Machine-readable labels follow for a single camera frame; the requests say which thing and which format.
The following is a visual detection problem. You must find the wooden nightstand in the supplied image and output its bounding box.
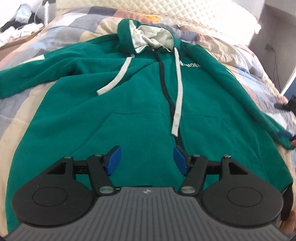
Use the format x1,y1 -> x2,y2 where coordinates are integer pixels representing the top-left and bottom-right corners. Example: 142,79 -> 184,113
0,29 -> 42,61

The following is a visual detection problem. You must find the patchwork quilt bedspread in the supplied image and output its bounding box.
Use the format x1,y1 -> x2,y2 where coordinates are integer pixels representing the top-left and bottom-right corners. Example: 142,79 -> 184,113
1,6 -> 295,236

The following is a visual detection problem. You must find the pile of clothes on nightstand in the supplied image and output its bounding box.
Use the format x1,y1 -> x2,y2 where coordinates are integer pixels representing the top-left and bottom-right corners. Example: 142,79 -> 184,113
1,4 -> 44,47

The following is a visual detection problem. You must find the black wall cable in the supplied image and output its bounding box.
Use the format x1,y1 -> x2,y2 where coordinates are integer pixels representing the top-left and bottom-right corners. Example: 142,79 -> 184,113
265,43 -> 282,93

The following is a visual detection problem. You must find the white bottle on nightstand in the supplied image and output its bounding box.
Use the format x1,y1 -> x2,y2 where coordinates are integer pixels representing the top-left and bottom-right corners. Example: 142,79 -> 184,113
42,0 -> 50,26

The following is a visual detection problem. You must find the green zip hoodie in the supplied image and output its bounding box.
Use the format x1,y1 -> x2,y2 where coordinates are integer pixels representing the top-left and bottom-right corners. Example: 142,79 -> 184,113
1,19 -> 293,231

